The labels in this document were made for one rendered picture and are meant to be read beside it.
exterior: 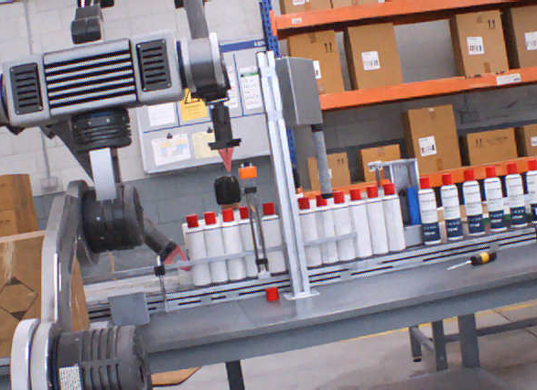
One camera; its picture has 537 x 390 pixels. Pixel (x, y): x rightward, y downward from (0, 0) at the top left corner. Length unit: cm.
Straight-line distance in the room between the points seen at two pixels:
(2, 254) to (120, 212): 32
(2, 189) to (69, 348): 430
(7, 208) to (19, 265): 372
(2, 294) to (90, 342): 59
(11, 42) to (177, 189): 198
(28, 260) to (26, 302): 10
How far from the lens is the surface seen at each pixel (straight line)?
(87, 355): 132
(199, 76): 176
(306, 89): 222
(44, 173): 701
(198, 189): 680
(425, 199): 239
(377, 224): 235
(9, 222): 559
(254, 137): 666
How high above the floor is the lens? 121
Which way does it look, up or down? 3 degrees down
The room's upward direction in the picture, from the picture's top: 9 degrees counter-clockwise
